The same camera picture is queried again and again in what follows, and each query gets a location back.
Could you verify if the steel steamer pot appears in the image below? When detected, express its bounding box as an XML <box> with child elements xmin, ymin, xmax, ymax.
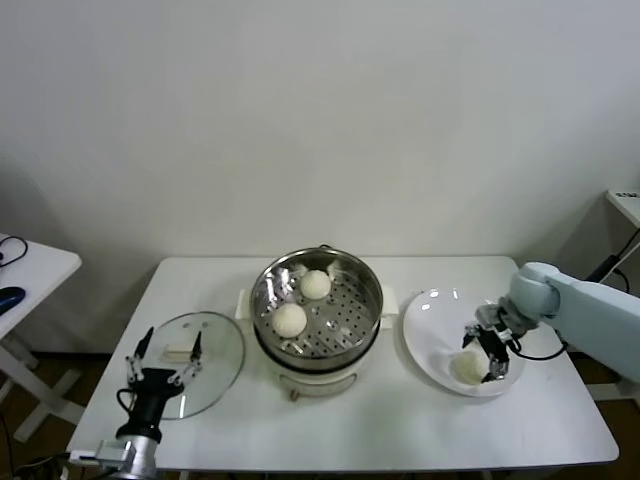
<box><xmin>234</xmin><ymin>287</ymin><xmax>400</xmax><ymax>404</ymax></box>

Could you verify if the white steamed baozi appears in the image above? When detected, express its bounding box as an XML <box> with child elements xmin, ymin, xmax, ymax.
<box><xmin>449</xmin><ymin>350</ymin><xmax>489</xmax><ymax>386</ymax></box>
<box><xmin>299</xmin><ymin>269</ymin><xmax>331</xmax><ymax>301</ymax></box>
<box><xmin>272</xmin><ymin>303</ymin><xmax>308</xmax><ymax>339</ymax></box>

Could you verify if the thin black looped cable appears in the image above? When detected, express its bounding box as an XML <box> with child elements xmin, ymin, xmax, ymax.
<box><xmin>0</xmin><ymin>236</ymin><xmax>29</xmax><ymax>269</ymax></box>

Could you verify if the white folding side table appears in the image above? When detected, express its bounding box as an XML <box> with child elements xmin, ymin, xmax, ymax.
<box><xmin>0</xmin><ymin>232</ymin><xmax>84</xmax><ymax>444</ymax></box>

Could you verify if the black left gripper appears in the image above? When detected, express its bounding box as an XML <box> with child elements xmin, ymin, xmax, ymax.
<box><xmin>115</xmin><ymin>327</ymin><xmax>203</xmax><ymax>444</ymax></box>

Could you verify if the white round plate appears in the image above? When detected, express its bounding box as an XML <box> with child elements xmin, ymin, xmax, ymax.
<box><xmin>402</xmin><ymin>287</ymin><xmax>526</xmax><ymax>399</ymax></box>

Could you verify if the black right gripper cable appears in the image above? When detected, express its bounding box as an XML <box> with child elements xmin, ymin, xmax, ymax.
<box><xmin>509</xmin><ymin>329</ymin><xmax>571</xmax><ymax>361</ymax></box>

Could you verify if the stainless steel steamer basket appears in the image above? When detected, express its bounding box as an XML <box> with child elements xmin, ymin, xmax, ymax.
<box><xmin>249</xmin><ymin>248</ymin><xmax>385</xmax><ymax>362</ymax></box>

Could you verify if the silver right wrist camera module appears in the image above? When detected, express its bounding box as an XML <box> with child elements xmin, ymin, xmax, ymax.
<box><xmin>474</xmin><ymin>303</ymin><xmax>506</xmax><ymax>326</ymax></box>

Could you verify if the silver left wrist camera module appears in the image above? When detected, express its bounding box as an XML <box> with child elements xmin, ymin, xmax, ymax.
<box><xmin>68</xmin><ymin>439</ymin><xmax>136</xmax><ymax>469</ymax></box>

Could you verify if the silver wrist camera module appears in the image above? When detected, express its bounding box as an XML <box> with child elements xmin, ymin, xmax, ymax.
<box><xmin>68</xmin><ymin>439</ymin><xmax>136</xmax><ymax>469</ymax></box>
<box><xmin>474</xmin><ymin>303</ymin><xmax>506</xmax><ymax>326</ymax></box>

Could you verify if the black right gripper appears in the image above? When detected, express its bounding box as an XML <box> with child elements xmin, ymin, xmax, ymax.
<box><xmin>460</xmin><ymin>324</ymin><xmax>512</xmax><ymax>385</ymax></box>

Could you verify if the black cable with power adapter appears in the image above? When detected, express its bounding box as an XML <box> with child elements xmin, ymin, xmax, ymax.
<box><xmin>587</xmin><ymin>232</ymin><xmax>640</xmax><ymax>294</ymax></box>

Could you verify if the glass lid with cream handle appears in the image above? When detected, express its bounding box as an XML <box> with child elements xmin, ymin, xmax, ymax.
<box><xmin>128</xmin><ymin>311</ymin><xmax>247</xmax><ymax>422</ymax></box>

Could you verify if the blue computer mouse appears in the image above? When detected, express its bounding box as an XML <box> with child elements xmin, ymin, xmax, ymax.
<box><xmin>0</xmin><ymin>286</ymin><xmax>25</xmax><ymax>314</ymax></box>

